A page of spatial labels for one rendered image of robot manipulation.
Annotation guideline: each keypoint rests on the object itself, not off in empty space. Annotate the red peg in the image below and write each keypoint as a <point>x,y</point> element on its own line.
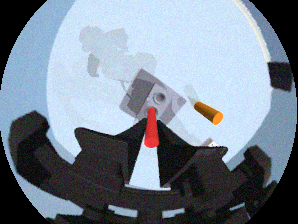
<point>151,134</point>

